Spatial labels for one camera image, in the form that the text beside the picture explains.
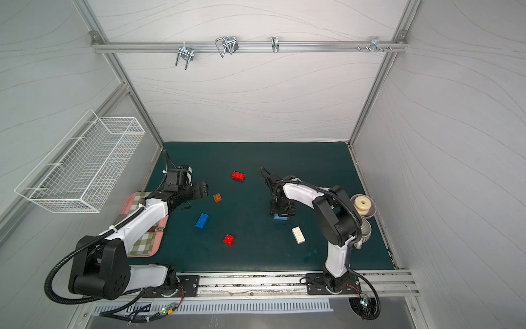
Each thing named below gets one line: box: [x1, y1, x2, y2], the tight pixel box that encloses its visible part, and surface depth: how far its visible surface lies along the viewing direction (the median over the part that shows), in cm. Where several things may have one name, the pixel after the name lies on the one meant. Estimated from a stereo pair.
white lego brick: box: [291, 225, 307, 245], surface depth 87 cm
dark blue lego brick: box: [195, 212, 210, 230], surface depth 90 cm
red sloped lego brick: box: [231, 171, 246, 182], surface depth 106 cm
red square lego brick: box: [223, 233, 235, 248], surface depth 84 cm
